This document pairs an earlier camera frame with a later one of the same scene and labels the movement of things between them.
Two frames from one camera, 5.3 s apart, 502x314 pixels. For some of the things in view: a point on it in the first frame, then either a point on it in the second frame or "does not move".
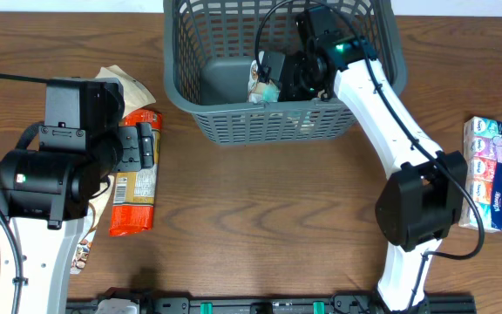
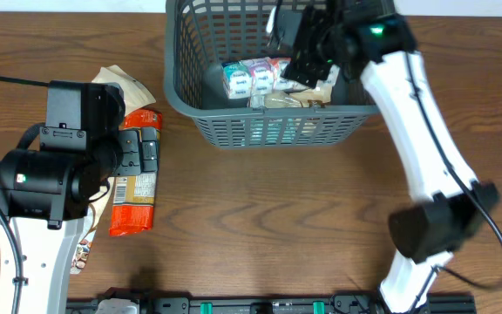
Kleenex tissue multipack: (484, 140) to (246, 78)
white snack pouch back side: (135, 96) does not move
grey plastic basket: (208, 44) does not move
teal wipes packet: (270, 92) to (274, 131)
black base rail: (354, 303) does not move
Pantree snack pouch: (83, 249) does not move
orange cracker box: (132, 207) does not move
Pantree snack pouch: (256, 85) to (316, 96)
